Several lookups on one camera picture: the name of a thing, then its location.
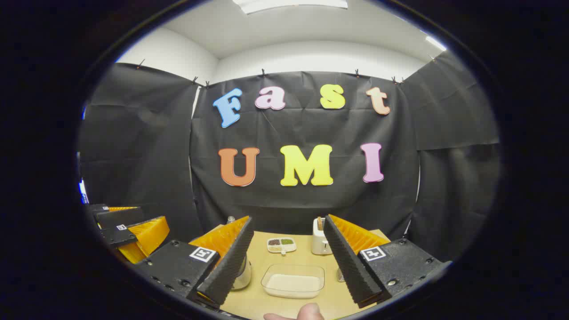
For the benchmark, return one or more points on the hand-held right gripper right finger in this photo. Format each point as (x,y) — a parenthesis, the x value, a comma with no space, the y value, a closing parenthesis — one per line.
(344,262)

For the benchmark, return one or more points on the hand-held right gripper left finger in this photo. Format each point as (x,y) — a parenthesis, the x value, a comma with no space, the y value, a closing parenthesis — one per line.
(226,266)

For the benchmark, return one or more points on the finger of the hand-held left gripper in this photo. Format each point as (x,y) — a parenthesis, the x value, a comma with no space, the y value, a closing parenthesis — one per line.
(122,218)
(149,235)

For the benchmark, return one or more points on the dark grey rice cooker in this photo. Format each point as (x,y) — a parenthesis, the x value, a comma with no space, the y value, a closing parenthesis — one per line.
(243,275)

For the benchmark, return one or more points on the white rice pile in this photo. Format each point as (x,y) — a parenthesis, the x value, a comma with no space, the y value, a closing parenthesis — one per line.
(293,283)

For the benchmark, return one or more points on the clear plastic rice container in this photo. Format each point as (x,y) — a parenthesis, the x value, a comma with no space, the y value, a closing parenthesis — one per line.
(293,281)

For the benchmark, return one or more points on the white toaster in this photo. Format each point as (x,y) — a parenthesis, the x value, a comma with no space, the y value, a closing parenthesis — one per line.
(320,242)

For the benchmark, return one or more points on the white divided seasoning plate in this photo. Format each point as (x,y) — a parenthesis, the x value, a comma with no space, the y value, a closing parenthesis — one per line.
(281,244)

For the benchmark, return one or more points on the ceiling light panel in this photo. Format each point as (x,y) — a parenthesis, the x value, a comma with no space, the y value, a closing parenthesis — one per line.
(435,43)

